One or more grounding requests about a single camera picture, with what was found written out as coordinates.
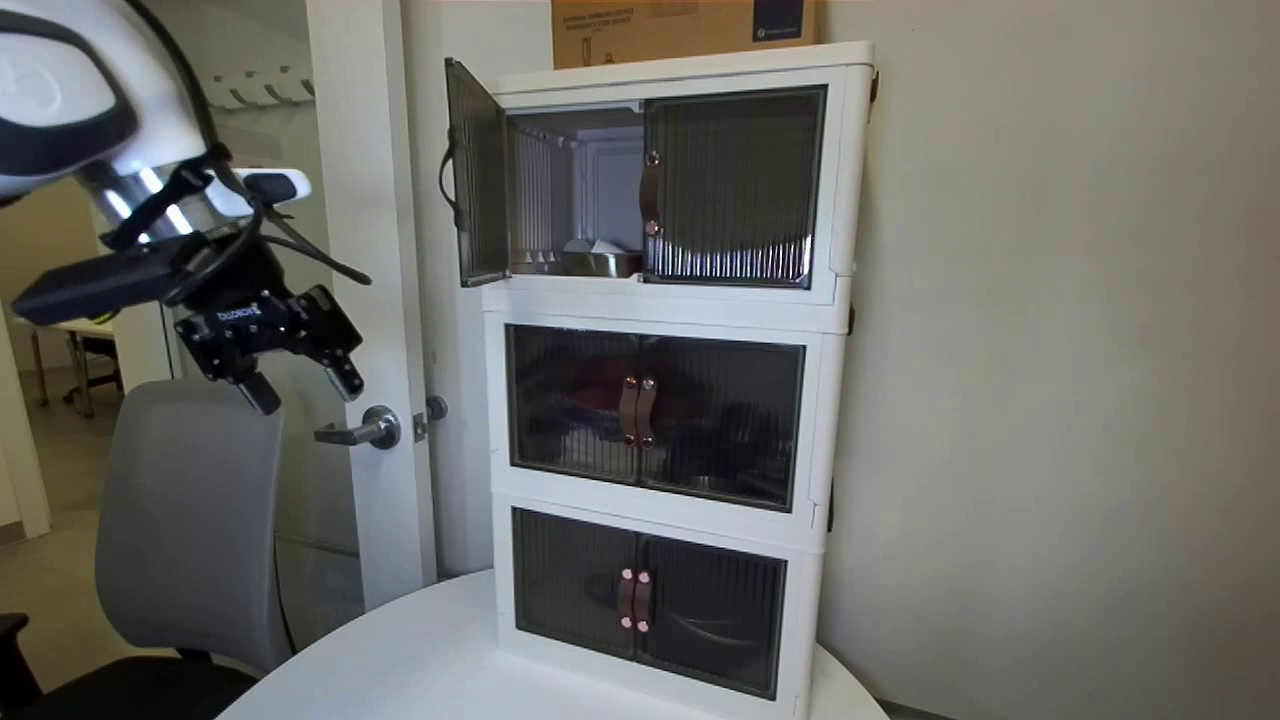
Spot tinted ribbed cabinet door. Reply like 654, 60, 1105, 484
506, 504, 638, 669
437, 53, 514, 294
634, 332, 809, 516
505, 321, 643, 490
638, 83, 831, 294
631, 529, 790, 704

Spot large brown cardboard box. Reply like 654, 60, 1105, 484
548, 0, 826, 72

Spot white stacked storage cabinet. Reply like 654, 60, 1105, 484
421, 36, 879, 720

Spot silver door lever handle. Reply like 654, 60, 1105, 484
311, 404, 402, 457

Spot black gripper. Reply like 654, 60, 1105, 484
171, 280, 373, 419

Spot grey office chair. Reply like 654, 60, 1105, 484
0, 378, 292, 720

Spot white framed glass door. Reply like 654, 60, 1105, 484
110, 0, 440, 654

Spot white coat hook rack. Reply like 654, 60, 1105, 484
197, 67, 319, 121

